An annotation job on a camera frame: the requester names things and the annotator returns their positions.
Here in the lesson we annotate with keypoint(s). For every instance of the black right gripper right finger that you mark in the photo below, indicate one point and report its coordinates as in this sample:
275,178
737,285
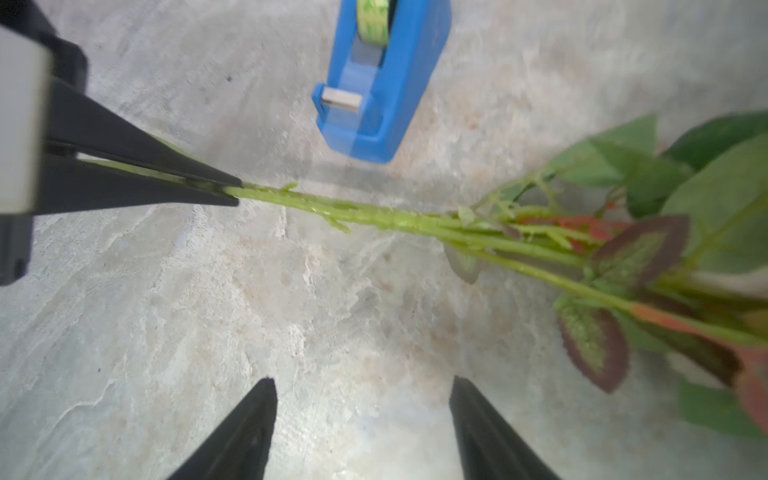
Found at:
488,446

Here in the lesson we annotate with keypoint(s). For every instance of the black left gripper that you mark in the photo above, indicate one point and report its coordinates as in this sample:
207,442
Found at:
31,54

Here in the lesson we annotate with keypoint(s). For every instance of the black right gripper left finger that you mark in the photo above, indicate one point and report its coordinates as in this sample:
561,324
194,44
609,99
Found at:
239,446

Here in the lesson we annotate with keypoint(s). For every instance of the artificial pink cream flower bouquet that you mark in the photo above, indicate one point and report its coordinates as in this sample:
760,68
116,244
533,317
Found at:
662,251

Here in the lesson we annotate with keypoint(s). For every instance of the blue tape dispenser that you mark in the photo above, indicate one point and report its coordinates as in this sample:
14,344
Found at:
383,56

